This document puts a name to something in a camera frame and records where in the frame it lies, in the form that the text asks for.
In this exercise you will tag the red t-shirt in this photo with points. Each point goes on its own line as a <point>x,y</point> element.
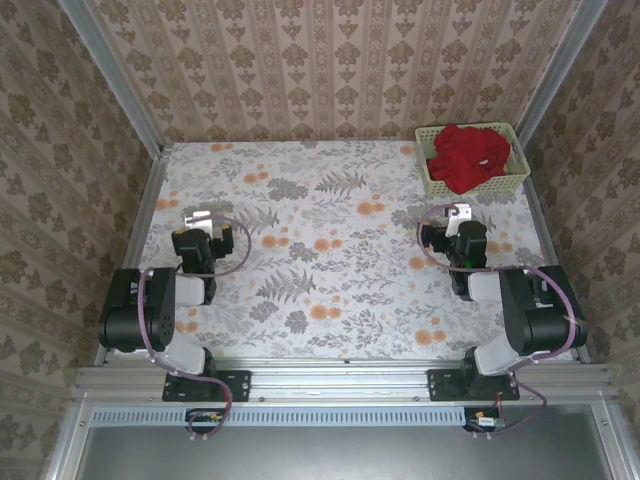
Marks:
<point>465,155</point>

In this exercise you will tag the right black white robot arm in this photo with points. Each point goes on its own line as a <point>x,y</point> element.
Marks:
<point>540,325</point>

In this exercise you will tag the pale yellow plastic basket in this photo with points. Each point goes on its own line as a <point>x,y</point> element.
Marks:
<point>435,187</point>

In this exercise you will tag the small connector board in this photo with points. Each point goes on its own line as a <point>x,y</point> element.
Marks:
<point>205,420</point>
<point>485,421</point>

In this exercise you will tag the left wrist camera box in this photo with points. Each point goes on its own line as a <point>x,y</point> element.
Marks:
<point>200,220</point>

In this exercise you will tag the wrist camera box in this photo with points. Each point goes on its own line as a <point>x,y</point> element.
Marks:
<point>462,212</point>
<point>200,220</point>

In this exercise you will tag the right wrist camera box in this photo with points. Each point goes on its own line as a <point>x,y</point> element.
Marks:
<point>462,212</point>

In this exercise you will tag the aluminium table side rail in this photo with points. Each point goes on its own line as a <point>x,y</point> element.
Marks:
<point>555,260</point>
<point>145,210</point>

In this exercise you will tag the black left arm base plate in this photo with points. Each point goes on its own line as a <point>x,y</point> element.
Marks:
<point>240,385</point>

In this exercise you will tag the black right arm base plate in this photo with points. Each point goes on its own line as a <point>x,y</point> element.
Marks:
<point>440,385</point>

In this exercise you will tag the aluminium frame post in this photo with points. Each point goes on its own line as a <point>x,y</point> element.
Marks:
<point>555,75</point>
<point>115,85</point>

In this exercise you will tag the aluminium mounting rail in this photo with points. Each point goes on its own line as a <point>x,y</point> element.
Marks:
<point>340,380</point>

